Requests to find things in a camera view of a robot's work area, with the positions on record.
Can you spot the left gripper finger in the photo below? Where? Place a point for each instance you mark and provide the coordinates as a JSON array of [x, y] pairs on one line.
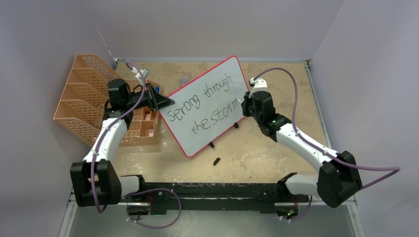
[[161, 104], [155, 95]]

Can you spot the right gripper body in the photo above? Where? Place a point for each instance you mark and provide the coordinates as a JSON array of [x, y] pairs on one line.
[[248, 107]]

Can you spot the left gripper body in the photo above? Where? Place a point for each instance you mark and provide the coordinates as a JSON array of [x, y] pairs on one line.
[[149, 98]]

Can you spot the red-framed whiteboard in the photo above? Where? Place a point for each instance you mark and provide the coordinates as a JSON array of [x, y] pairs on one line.
[[207, 106]]

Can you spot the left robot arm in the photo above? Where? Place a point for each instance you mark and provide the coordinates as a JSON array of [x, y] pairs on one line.
[[94, 179]]

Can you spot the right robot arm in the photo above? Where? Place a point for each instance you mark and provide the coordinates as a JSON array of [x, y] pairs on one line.
[[336, 180]]

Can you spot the clear jar of clips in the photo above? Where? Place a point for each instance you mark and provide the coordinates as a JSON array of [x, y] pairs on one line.
[[183, 80]]

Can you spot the orange plastic file organizer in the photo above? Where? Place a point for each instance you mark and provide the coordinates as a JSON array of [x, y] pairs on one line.
[[81, 106]]

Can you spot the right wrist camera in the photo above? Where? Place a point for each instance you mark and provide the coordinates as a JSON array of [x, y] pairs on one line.
[[257, 84]]

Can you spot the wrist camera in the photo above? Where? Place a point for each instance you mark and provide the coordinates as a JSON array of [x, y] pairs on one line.
[[257, 84], [142, 76]]

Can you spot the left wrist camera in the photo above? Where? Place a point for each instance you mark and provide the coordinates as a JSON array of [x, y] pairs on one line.
[[142, 76]]

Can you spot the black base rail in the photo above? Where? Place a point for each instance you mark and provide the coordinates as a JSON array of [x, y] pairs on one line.
[[161, 197]]

